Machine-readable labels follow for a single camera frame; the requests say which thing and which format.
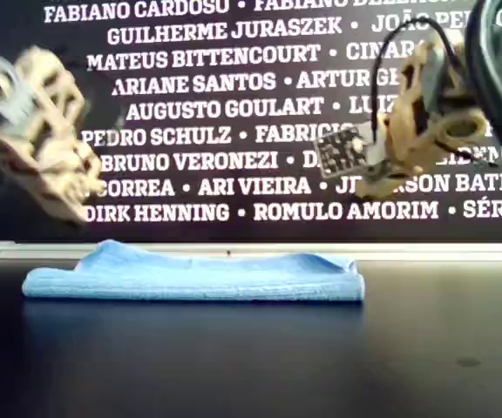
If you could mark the light blue microfibre cloth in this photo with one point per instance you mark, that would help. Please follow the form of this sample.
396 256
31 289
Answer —
190 278

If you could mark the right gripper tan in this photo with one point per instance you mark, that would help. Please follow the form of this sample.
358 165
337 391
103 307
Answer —
421 130

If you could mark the right wrist camera circuit board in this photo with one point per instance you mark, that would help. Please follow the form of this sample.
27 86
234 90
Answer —
342 150

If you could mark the aluminium table frame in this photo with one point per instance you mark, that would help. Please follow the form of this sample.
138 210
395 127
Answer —
408 251

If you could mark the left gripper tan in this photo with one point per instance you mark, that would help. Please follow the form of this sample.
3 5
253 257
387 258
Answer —
55 161

